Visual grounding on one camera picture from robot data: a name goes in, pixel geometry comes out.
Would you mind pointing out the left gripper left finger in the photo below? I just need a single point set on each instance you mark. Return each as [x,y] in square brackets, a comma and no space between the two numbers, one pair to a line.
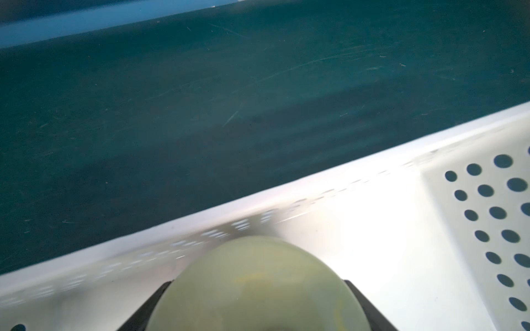
[139,319]

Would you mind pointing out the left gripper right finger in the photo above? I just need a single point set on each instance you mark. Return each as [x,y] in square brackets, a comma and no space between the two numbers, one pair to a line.
[377,321]

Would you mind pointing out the yellow canister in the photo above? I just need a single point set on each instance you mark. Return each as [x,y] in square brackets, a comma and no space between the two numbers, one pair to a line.
[258,283]

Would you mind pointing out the white perforated plastic basket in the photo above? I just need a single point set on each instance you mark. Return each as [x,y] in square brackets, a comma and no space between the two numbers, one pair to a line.
[434,233]

